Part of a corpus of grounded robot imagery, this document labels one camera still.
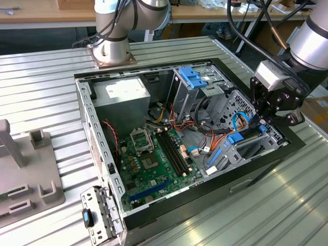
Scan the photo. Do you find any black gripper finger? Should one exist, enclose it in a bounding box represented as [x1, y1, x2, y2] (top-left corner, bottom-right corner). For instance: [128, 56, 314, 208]
[250, 76, 269, 129]
[261, 111, 306, 128]

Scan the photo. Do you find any blue SATA wire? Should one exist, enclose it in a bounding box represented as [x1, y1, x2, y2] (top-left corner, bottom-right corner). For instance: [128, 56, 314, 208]
[188, 111, 252, 154]

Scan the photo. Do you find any orange power wire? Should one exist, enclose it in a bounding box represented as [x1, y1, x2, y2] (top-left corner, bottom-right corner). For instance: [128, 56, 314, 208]
[211, 117, 254, 157]

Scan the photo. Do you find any silver disk bay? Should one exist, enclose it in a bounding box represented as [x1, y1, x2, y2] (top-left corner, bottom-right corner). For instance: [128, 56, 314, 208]
[204, 127, 289, 176]

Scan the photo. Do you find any labelled cardboard box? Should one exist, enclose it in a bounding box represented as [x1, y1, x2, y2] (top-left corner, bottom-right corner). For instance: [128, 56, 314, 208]
[301, 96, 328, 133]

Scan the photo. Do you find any large plain cardboard box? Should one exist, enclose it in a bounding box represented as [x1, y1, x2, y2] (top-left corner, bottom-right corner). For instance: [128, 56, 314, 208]
[255, 22, 305, 56]

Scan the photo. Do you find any silver drive cage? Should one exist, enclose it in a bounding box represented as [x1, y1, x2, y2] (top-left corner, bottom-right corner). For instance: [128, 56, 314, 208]
[168, 66, 233, 121]

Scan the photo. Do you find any grey sneaker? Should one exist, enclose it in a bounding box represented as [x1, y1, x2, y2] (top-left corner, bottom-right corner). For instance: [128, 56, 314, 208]
[215, 22, 233, 39]

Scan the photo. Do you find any black tripod pole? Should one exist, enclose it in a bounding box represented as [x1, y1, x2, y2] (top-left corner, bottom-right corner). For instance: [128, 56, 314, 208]
[235, 0, 273, 54]

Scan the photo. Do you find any black RAM slot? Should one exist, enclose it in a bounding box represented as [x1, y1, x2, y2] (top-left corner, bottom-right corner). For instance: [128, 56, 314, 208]
[159, 131, 186, 176]
[166, 129, 193, 172]
[162, 130, 189, 173]
[155, 132, 182, 177]

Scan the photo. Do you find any black plastic case latch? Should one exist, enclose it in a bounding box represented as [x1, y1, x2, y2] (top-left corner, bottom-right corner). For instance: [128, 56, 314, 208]
[143, 73, 161, 84]

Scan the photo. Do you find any black open PC case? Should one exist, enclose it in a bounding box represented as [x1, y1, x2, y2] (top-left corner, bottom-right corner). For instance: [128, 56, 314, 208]
[73, 57, 308, 246]

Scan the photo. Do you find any metal socket cover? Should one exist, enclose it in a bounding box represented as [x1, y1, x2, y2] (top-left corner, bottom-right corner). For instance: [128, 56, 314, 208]
[129, 128, 155, 155]

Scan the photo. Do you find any CPU socket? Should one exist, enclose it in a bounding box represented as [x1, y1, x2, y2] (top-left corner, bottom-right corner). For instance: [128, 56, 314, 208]
[140, 153, 159, 171]

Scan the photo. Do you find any silver power supply unit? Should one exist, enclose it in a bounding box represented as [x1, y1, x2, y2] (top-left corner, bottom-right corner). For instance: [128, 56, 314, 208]
[91, 76, 151, 136]

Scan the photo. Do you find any green motherboard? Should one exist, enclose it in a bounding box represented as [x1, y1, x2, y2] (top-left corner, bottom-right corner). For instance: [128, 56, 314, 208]
[118, 127, 206, 214]

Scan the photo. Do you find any blue expansion slot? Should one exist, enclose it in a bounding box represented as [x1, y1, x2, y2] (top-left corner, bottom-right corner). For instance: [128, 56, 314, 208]
[128, 179, 171, 202]

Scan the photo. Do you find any small cardboard box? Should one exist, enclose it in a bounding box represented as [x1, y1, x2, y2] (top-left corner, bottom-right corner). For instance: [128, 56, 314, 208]
[56, 0, 96, 11]

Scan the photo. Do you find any black blue latch clip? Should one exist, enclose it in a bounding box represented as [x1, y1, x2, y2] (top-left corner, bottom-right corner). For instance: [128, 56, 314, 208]
[81, 208, 95, 228]

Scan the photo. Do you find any grey parts rack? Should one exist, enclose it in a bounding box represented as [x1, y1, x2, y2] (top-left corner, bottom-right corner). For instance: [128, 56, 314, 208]
[0, 119, 66, 228]

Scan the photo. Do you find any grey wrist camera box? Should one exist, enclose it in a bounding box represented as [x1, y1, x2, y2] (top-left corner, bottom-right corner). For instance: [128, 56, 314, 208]
[254, 60, 289, 91]

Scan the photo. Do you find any thick black cable bundle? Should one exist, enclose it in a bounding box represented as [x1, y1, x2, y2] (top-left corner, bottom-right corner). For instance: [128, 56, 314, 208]
[193, 94, 229, 136]

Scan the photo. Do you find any thin multicolour wire bundle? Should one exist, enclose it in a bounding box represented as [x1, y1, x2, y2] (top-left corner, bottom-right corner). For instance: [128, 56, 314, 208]
[199, 135, 210, 152]

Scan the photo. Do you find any blue plastic drive bracket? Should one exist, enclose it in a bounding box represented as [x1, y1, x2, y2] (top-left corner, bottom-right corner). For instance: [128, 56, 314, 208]
[178, 66, 208, 89]

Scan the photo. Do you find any orange red wire bundle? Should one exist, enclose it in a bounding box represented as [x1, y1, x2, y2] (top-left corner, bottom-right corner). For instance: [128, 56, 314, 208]
[168, 102, 197, 132]

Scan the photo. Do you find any yellow black wire bundle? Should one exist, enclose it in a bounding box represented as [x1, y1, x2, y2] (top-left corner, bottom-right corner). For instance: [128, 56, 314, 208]
[151, 102, 168, 125]

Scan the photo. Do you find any square brown base plate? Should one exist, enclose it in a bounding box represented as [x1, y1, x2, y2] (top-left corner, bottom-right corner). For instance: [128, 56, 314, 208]
[87, 43, 138, 70]

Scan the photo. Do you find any red black twisted wire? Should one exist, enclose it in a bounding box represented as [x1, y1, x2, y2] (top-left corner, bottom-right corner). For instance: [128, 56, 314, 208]
[99, 119, 121, 165]

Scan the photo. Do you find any silver slot retention bracket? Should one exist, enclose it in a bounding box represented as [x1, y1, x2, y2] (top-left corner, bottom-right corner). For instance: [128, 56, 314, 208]
[80, 184, 124, 246]

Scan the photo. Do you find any thin black cable bundle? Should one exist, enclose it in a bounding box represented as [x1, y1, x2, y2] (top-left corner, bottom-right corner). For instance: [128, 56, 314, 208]
[71, 0, 138, 49]

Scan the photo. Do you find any wooden desk white frame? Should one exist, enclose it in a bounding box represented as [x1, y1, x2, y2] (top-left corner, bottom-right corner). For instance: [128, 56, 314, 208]
[0, 0, 325, 53]

